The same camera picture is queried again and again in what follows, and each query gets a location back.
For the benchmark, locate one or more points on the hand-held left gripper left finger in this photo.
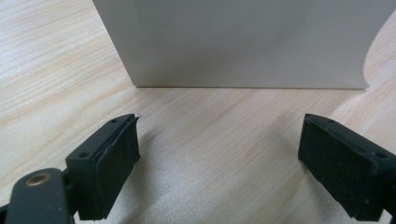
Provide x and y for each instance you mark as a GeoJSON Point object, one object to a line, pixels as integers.
{"type": "Point", "coordinates": [102, 168]}

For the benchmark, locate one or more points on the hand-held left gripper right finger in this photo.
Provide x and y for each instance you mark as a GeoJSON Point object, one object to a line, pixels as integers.
{"type": "Point", "coordinates": [339, 168]}

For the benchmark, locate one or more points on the grey expandable divider rack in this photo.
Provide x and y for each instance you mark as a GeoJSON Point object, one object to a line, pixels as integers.
{"type": "Point", "coordinates": [236, 43]}

